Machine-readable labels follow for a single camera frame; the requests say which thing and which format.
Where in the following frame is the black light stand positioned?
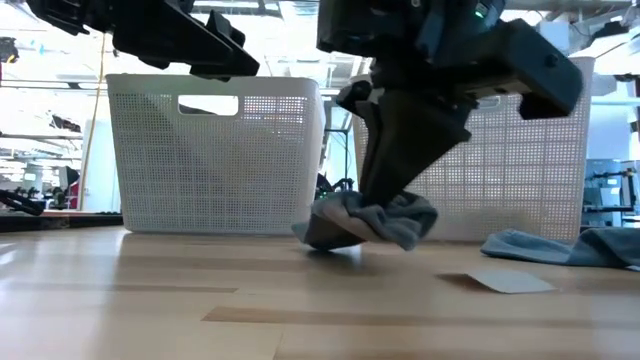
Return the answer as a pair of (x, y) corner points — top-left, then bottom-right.
(324, 127), (351, 194)

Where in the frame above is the cluttered workstation desk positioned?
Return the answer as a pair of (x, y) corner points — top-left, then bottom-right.
(584, 158), (640, 229)

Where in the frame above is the white perforated plastic basket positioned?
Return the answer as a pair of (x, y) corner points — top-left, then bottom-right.
(105, 73), (327, 236)
(349, 56), (596, 244)

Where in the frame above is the white paper card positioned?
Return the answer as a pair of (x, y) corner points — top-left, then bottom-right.
(464, 269), (558, 295)

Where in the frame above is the white cabinet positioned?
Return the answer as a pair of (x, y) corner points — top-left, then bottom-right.
(81, 118), (121, 214)

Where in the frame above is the grey ceiling air unit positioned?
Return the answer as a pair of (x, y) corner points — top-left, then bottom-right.
(537, 19), (571, 56)

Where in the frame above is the black ceiling fixture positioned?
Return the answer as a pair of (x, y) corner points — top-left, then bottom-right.
(0, 37), (20, 65)

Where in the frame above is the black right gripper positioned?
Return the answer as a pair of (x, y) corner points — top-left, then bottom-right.
(317, 0), (584, 207)

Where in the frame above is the black cable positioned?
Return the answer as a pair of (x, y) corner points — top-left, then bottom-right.
(0, 188), (46, 217)

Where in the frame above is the yellow hanging cord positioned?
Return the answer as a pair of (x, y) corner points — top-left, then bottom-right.
(77, 32), (107, 212)

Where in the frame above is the heathered blue-grey cloth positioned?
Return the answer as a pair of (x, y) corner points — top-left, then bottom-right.
(479, 227), (640, 271)

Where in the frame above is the grey sock with beige toe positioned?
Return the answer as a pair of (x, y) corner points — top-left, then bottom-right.
(291, 189), (440, 252)

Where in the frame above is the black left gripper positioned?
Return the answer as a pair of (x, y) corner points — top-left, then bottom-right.
(25, 0), (261, 81)

